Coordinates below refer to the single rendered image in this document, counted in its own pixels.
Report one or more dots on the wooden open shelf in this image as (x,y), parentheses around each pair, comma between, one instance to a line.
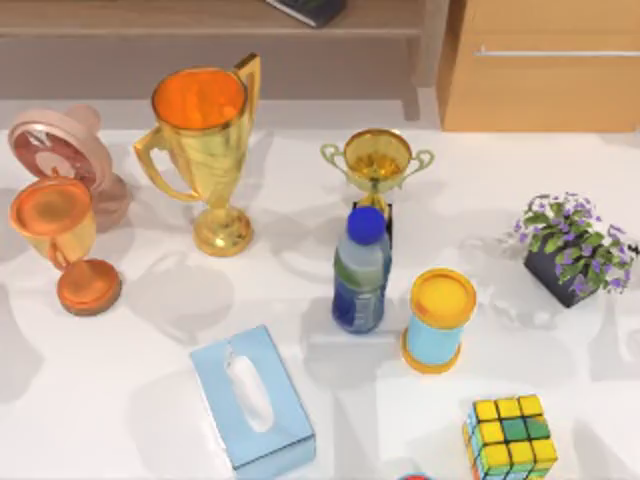
(210,50)

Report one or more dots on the purple flower plant black pot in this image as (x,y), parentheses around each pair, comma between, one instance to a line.
(570,250)

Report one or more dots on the dark book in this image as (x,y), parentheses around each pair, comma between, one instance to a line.
(310,9)

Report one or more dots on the clear bottle blue cap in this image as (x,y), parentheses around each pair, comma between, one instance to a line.
(361,280)

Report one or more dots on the pink round desk fan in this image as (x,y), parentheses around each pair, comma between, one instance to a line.
(55,155)

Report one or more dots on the wooden cupboard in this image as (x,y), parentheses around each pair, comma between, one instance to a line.
(540,85)

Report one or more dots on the orange goblet trophy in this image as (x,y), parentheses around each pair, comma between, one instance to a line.
(52,215)

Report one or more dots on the light blue tissue box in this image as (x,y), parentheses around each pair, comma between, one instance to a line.
(252,395)

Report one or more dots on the colourful puzzle cube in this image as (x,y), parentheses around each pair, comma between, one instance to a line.
(510,440)

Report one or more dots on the large gold trophy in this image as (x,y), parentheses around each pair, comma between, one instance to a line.
(220,150)

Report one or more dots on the small gold trophy black base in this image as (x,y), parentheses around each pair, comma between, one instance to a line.
(376,159)

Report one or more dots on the red and blue round object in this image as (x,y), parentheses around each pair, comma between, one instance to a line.
(413,476)

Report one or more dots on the blue can yellow lid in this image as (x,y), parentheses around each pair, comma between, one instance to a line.
(437,325)

